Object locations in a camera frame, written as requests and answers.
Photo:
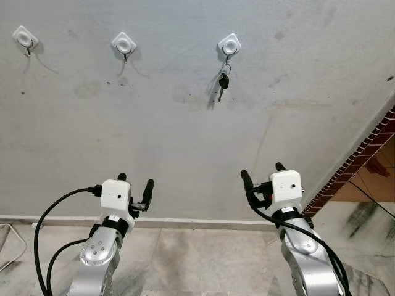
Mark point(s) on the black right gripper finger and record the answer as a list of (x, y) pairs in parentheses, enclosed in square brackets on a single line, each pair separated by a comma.
[(247, 182), (281, 167)]

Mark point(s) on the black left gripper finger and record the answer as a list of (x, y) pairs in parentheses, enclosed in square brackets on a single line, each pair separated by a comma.
[(121, 177), (149, 191)]

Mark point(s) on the red brick tile trim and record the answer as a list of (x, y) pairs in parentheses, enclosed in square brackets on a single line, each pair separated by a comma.
[(352, 161)]

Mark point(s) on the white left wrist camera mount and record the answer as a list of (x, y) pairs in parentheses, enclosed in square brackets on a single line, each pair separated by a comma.
[(115, 194)]

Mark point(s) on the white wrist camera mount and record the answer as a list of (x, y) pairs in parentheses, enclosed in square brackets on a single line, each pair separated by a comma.
[(286, 188), (115, 194)]

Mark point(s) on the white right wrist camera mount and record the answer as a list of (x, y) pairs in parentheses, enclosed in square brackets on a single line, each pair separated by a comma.
[(286, 188)]

